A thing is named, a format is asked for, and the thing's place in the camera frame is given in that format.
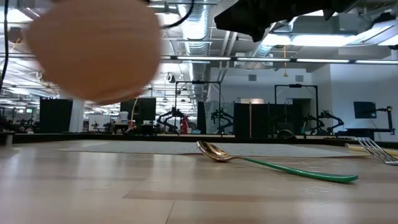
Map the yellow hanging cord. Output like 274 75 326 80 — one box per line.
282 45 289 78

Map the pale grey placemat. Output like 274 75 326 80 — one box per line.
55 139 371 158

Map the black ceiling cord reel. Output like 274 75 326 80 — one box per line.
7 27 24 44

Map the black partition panel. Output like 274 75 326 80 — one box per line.
39 98 74 134

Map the silver ventilation duct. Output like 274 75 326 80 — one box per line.
178 0 213 100

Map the grey cup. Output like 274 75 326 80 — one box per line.
0 130 16 146

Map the wide black partition wall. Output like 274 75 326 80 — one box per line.
233 102 304 139

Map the metal fork with orange handle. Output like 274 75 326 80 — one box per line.
356 137 398 166

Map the peach ceramic bowl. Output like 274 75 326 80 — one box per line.
24 0 163 106

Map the black table edge rail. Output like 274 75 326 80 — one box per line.
12 132 398 149

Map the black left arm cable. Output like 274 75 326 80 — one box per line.
0 0 10 93

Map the gold spoon with green handle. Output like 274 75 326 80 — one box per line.
196 140 359 184

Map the dark wall monitor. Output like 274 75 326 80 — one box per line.
353 101 377 119

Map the black screen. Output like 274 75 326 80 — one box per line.
120 97 157 126

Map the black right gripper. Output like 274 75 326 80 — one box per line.
214 0 359 43

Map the red background object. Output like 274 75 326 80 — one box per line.
180 116 190 134

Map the black looping cable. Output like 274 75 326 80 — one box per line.
160 0 196 30

